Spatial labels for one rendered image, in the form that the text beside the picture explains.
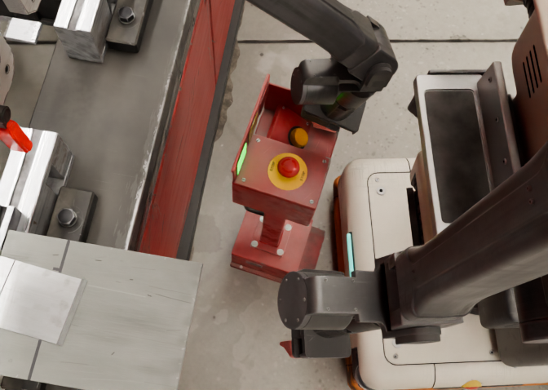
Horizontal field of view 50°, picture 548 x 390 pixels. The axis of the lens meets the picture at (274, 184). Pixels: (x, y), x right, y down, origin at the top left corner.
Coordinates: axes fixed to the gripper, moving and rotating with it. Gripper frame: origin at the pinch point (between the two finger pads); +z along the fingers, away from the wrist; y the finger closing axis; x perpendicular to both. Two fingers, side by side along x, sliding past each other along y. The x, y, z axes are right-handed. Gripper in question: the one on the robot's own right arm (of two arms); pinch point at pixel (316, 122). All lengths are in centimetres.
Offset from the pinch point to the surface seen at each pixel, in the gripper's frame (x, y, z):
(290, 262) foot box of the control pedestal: 12, -20, 65
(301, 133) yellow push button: -0.3, 0.5, 7.8
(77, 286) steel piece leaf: 42, 27, -15
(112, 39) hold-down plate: 1.3, 38.5, -1.0
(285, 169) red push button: 10.8, 2.9, -0.2
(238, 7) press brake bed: -69, 19, 84
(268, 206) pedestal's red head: 15.5, 1.9, 9.3
